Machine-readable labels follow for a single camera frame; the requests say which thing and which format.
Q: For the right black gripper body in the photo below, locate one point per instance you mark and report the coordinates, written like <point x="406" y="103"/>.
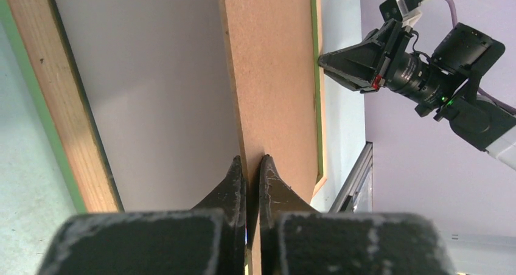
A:
<point x="453" y="70"/>

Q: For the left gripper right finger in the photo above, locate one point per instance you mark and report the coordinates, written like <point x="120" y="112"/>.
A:
<point x="297" y="239"/>

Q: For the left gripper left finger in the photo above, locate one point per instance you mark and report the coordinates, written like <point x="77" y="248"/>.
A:
<point x="206" y="239"/>

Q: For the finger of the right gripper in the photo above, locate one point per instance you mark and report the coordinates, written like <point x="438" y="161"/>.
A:
<point x="356" y="67"/>

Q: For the wooden picture frame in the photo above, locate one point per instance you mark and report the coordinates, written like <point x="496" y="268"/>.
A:
<point x="50" y="54"/>

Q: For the brown backing board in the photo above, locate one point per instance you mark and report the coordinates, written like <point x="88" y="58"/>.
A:
<point x="269" y="47"/>

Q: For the landscape photo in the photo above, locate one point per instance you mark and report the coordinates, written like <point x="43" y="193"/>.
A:
<point x="156" y="79"/>

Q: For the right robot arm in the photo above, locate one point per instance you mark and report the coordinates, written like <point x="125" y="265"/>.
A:
<point x="488" y="125"/>

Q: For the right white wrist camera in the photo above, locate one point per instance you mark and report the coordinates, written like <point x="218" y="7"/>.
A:
<point x="407" y="12"/>

